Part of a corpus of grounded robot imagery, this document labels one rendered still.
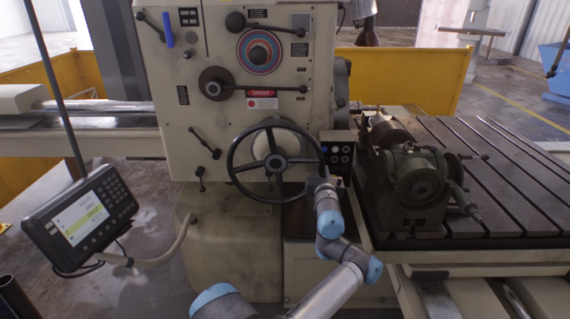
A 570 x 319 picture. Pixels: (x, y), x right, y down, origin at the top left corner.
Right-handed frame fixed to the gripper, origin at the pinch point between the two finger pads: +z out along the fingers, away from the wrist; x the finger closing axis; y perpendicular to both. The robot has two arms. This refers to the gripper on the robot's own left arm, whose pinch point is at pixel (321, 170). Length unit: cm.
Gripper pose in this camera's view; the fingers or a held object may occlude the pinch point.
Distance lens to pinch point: 112.5
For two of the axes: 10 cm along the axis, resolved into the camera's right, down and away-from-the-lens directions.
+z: 0.1, -4.7, 8.8
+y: 1.1, -8.7, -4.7
